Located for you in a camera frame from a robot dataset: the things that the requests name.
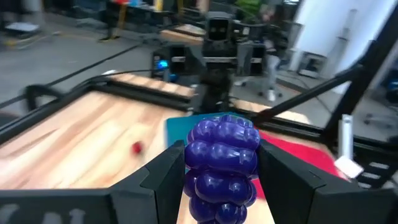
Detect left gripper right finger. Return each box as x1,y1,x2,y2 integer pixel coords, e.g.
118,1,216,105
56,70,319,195
259,139,398,224

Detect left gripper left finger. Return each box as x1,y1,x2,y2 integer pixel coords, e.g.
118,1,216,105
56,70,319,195
0,139,186,224

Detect dark red toy cherry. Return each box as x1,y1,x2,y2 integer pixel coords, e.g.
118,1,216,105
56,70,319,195
131,141,144,155

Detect teal plastic tupperware container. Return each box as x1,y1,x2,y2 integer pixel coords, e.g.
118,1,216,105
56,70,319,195
165,111,259,175

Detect purple toy grapes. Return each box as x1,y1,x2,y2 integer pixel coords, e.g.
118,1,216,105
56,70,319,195
183,113,261,224

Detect wooden top desk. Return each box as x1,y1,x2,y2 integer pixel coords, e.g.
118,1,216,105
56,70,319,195
160,24,208,45

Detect magenta cloth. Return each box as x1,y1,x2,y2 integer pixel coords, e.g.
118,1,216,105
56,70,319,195
248,130,348,200

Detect person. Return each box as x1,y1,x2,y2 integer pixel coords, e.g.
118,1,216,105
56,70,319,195
259,4,285,102

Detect black computer tower blue light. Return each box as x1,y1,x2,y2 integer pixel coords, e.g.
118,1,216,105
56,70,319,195
151,46,171,78

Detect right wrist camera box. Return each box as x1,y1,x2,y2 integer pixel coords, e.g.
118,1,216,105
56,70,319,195
205,12,234,42

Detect silver aluminium bracket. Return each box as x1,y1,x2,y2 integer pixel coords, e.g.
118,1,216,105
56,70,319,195
338,114,354,160

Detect black aluminium table frame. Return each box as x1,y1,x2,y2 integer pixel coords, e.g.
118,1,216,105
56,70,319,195
0,6,398,162

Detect black frame handle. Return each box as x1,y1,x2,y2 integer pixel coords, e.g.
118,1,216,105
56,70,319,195
25,84,65,111

